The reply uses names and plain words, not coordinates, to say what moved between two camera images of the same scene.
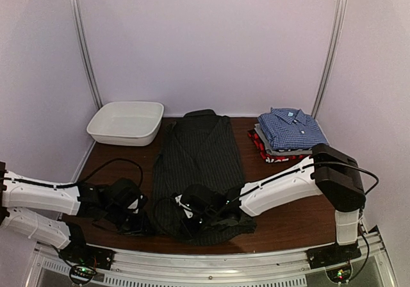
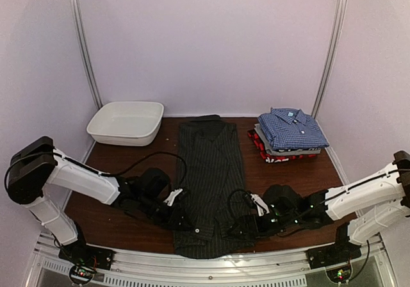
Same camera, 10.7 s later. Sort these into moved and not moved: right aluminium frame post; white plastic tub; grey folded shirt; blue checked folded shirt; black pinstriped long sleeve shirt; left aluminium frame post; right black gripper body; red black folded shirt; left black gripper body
Moved: right black gripper body; left black gripper body; black pinstriped long sleeve shirt
Not moved: white plastic tub; left aluminium frame post; red black folded shirt; blue checked folded shirt; grey folded shirt; right aluminium frame post
